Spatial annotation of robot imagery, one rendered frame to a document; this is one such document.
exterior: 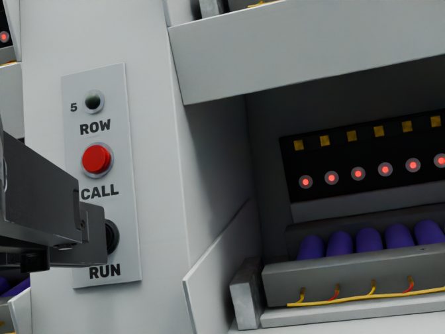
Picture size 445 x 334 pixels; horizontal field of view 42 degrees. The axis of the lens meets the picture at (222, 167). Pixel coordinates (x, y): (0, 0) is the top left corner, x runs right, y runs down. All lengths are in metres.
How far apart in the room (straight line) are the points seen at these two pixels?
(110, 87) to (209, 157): 0.08
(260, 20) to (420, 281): 0.17
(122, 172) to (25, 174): 0.15
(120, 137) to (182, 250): 0.07
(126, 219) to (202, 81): 0.09
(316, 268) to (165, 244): 0.10
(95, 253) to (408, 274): 0.18
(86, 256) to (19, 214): 0.12
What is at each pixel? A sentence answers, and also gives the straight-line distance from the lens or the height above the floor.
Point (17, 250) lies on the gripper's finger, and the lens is 0.22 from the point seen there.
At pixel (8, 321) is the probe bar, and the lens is 0.43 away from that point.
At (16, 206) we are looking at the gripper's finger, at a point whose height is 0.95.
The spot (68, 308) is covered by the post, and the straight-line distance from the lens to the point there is 0.33.
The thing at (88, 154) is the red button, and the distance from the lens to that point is 0.32.
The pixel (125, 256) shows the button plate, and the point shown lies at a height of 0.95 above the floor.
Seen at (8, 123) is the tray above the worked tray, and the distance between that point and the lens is 0.38.
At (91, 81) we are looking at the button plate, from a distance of 0.34.
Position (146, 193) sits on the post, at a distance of 0.31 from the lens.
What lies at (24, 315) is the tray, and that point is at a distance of 0.34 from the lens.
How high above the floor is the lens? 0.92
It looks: 12 degrees up
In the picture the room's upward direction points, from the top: 7 degrees counter-clockwise
